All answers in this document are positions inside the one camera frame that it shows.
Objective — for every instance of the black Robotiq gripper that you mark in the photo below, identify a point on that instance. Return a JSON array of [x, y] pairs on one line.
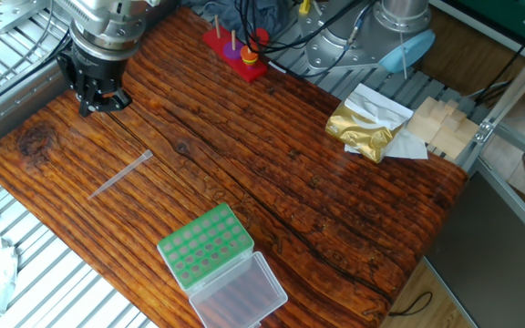
[[94, 73]]

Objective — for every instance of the clear large pipette tip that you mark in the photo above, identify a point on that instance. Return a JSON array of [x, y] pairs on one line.
[[121, 174]]

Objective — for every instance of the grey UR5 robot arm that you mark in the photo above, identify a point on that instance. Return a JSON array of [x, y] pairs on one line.
[[394, 18]]

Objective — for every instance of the green pipette tip rack box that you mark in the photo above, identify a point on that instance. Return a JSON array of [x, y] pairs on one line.
[[203, 246]]

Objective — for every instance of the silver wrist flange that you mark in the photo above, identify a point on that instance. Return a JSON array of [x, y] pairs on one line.
[[107, 41]]

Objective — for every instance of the perforated aluminium plate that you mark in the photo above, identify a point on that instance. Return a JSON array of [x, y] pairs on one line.
[[12, 13]]

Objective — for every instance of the red wooden peg toy base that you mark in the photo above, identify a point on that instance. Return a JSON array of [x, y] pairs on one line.
[[244, 73]]

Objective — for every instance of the glossy wood-grain board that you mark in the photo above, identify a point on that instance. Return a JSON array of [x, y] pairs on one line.
[[244, 182]]

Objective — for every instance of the grey crumpled cloth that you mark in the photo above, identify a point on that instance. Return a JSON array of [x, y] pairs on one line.
[[267, 13]]

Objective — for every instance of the clear plastic box lid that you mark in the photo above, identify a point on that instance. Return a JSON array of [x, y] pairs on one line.
[[239, 296]]

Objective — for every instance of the gold tissue pack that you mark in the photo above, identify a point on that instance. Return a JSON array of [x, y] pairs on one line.
[[358, 132]]

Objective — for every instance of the wooden block puzzle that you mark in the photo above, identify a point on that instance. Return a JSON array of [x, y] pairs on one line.
[[445, 132]]

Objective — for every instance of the grey flat panel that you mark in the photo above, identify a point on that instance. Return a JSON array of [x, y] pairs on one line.
[[495, 264]]

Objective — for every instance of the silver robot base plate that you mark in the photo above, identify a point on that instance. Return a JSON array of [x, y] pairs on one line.
[[326, 50]]

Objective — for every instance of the aluminium frame post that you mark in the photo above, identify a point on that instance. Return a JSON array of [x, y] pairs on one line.
[[513, 100]]

